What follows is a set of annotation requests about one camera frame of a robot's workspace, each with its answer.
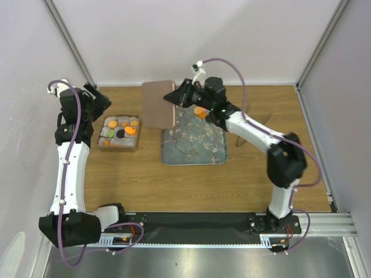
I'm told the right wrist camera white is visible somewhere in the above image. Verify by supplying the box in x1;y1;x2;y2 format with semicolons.
192;60;206;85

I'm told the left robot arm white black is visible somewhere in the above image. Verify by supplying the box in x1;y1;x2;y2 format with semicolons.
38;79;128;248

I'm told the orange fish cookie bottom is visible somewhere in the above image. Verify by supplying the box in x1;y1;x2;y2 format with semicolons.
124;126;137;136

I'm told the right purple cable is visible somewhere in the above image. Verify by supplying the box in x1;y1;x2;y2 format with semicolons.
199;58;322;255

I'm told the floral patterned metal tray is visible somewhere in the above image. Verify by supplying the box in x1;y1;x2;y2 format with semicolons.
161;106;228;166

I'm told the black round cookie bottom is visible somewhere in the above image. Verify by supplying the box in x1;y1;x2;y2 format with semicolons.
116;130;125;138

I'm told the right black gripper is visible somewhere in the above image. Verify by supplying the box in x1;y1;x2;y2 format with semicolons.
162;79;213;111

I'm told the aluminium frame rail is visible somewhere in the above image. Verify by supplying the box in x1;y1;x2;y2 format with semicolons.
40;211;371;250

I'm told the orange round cookie stacked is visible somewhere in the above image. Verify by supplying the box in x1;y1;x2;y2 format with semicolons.
194;107;204;115

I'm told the brown translucent box lid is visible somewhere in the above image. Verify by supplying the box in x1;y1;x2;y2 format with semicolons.
141;80;176;130

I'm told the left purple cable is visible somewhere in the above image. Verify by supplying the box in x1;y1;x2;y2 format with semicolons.
48;80;144;267

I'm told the clear box with paper cups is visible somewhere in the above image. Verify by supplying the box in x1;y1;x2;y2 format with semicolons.
97;114;142;152

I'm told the green round cookie bottom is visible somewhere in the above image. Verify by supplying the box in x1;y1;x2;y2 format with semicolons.
107;129;114;138

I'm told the orange round cookie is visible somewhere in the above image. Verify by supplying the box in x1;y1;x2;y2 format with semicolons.
107;120;118;129
130;120;139;126
194;107;204;115

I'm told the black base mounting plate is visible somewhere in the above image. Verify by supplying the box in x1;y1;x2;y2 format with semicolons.
105;212;301;245

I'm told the purple cable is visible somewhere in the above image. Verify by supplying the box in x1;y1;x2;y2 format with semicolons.
48;80;144;267
199;58;322;255

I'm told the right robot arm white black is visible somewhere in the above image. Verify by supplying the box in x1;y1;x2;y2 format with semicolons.
163;77;307;233

